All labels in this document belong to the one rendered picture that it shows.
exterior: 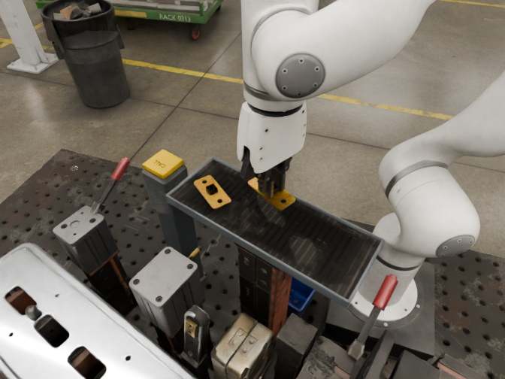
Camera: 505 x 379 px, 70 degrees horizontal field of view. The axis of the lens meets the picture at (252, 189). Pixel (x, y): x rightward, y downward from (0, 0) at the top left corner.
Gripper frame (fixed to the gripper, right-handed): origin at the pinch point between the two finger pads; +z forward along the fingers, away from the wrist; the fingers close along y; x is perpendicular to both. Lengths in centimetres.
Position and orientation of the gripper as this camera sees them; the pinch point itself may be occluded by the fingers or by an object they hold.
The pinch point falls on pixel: (271, 180)
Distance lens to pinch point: 59.0
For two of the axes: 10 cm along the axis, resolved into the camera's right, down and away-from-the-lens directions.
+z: 0.1, 6.9, 7.2
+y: -7.7, 4.6, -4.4
